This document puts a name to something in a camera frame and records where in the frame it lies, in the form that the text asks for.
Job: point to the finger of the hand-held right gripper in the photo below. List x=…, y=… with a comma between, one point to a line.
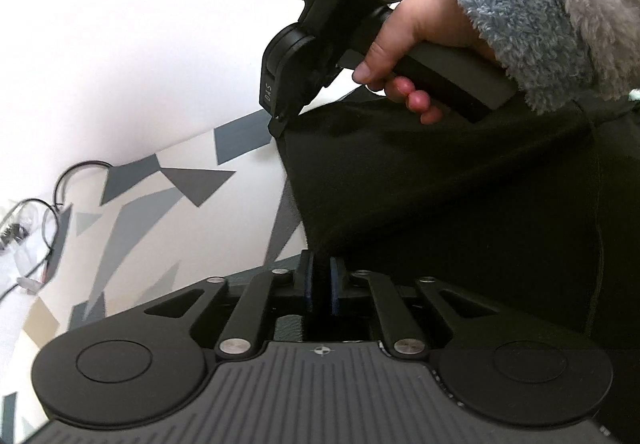
x=279, y=126

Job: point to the clear plastic bag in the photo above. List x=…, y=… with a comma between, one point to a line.
x=17, y=229

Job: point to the person's right hand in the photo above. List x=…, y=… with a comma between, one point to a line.
x=425, y=18

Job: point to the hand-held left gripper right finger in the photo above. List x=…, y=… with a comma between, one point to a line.
x=337, y=286

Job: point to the black garment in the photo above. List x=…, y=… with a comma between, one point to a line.
x=450, y=204

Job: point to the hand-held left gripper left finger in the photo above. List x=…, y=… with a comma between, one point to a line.
x=309, y=284

